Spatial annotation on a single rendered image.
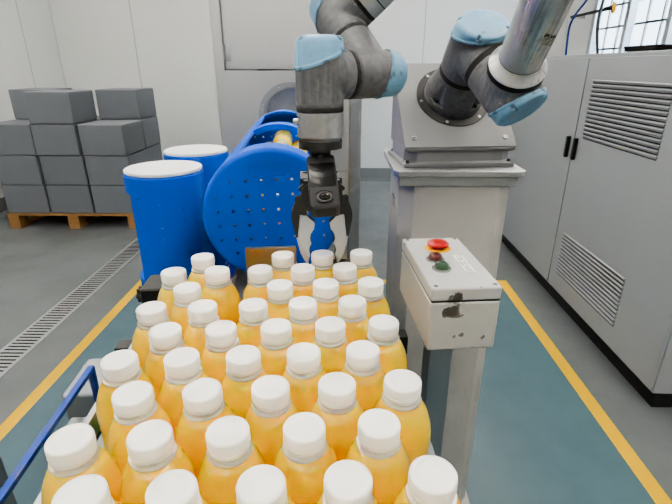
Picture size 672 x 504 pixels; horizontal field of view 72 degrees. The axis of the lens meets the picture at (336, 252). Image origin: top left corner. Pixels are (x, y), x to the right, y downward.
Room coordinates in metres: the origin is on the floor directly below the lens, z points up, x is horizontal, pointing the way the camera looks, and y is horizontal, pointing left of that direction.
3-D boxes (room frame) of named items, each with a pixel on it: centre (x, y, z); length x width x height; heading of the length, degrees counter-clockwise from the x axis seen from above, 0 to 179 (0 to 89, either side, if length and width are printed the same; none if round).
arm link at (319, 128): (0.76, 0.03, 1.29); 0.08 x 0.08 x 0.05
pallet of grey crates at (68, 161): (4.41, 2.39, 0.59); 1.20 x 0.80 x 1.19; 89
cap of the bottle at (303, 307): (0.56, 0.05, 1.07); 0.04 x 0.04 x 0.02
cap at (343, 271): (0.69, -0.01, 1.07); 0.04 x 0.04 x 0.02
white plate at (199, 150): (2.10, 0.63, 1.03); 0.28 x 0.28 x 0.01
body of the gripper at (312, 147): (0.77, 0.03, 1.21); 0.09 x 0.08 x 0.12; 4
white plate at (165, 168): (1.71, 0.64, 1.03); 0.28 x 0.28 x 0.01
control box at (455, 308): (0.67, -0.17, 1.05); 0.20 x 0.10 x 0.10; 4
